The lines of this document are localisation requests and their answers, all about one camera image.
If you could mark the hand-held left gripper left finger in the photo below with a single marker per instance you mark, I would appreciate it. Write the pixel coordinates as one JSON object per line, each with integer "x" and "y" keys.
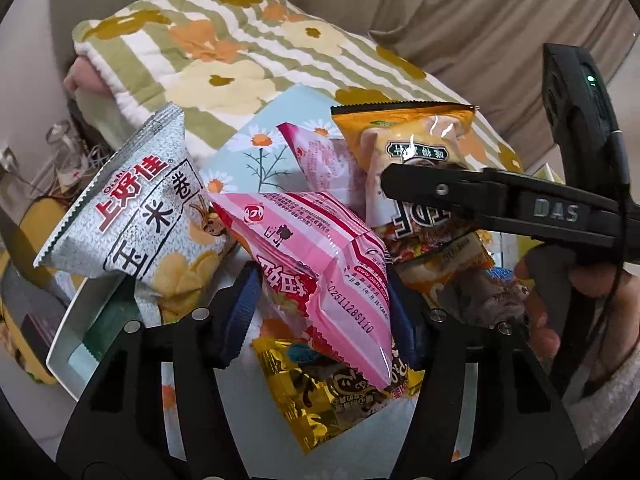
{"x": 240, "y": 310}

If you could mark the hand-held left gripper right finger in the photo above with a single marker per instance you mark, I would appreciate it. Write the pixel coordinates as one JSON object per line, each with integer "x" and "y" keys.
{"x": 402, "y": 320}

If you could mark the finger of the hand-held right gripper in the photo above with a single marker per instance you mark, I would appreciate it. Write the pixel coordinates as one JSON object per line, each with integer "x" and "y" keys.
{"x": 435, "y": 187}

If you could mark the orange-yellow snack packet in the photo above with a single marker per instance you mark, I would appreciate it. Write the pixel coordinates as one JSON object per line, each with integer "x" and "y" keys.
{"x": 405, "y": 135}

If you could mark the pink striped snack packet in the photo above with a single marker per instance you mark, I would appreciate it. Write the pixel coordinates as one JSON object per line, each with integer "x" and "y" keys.
{"x": 310, "y": 260}

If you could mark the silver corn roll snack packet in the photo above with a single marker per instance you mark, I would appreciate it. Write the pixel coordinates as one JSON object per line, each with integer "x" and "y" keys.
{"x": 140, "y": 200}

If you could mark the white box with green inside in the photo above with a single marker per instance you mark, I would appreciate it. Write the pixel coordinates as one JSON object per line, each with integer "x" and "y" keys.
{"x": 75, "y": 345}

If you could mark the person's right forearm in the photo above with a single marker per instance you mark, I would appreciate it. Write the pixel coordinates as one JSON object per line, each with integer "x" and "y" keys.
{"x": 620, "y": 400}

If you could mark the person's right hand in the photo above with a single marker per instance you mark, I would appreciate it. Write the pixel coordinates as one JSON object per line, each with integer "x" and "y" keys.
{"x": 542, "y": 305}

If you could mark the small orange snack packet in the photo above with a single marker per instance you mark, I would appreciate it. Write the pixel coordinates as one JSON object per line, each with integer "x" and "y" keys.
{"x": 450, "y": 265}

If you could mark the brown mauve snack packet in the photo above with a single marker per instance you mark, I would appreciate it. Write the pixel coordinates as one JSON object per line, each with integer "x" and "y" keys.
{"x": 480, "y": 300}

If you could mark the gold foil snack packet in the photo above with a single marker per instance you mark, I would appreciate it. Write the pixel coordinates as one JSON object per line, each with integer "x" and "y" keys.
{"x": 320, "y": 400}

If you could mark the pale pink snack packet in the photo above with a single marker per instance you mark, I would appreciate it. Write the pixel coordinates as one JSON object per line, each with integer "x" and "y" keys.
{"x": 320, "y": 160}

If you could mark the beige curtain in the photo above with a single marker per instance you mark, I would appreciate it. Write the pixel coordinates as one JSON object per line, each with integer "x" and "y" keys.
{"x": 475, "y": 20}

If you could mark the light blue daisy cloth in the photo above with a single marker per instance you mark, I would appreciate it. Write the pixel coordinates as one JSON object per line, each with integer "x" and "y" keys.
{"x": 260, "y": 150}

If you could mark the striped floral blanket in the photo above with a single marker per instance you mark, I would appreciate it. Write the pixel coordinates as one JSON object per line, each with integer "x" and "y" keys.
{"x": 240, "y": 50}

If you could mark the pink pillow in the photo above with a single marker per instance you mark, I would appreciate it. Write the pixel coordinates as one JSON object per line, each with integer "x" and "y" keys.
{"x": 85, "y": 77}

